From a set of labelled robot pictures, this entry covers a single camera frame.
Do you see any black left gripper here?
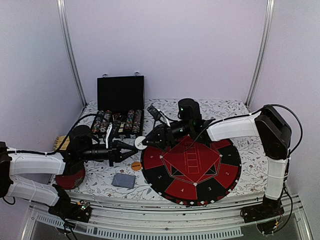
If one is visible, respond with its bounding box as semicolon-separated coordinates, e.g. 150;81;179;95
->
79;139;138;167

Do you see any round red black poker mat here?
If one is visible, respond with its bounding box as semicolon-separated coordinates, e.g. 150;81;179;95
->
141;136;242;206

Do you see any floral white tablecloth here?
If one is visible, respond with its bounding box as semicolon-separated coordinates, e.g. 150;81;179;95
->
67;99;268;203

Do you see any orange round blind button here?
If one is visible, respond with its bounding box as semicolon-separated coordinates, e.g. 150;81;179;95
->
131;161;142;171

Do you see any blue playing card deck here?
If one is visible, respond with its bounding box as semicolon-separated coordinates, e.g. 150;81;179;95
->
111;173;136;189

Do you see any aluminium frame post left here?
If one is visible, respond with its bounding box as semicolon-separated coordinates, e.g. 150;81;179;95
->
56;0;87;107

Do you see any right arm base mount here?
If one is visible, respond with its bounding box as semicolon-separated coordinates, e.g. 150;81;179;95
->
240;195;285;235

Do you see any chip row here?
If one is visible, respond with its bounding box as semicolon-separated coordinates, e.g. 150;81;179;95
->
91;110;105;133
99;110;112;133
124;109;135;132
132;109;142;134

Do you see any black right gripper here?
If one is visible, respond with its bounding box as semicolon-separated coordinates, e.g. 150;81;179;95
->
141;120;192;148

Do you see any woven bamboo tray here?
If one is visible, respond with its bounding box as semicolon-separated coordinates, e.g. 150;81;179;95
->
53;135;70;151

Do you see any blue texas holdem card box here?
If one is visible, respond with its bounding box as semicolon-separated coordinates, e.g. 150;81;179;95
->
118;124;124;133

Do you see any far left chip row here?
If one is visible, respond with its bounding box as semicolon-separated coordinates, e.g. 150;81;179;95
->
91;110;105;133

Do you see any red floral round cushion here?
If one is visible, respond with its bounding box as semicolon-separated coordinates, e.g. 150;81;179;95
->
55;162;86;190

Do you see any far right chip row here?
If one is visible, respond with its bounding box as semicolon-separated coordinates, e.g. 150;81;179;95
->
132;109;142;134

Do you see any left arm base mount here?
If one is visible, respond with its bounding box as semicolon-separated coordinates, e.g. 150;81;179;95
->
48;199;92;223

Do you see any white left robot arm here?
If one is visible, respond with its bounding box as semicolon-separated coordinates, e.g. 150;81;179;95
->
0;125;138;217

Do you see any black poker chip case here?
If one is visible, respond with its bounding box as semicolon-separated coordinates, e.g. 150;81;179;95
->
91;75;145;139

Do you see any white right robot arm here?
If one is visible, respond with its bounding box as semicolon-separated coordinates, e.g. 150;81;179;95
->
132;98;293;218

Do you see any black triangular all-in button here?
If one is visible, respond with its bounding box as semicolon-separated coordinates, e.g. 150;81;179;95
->
112;113;122;121

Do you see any white blue dealer button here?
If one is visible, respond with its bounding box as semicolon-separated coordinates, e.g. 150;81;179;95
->
134;136;148;151

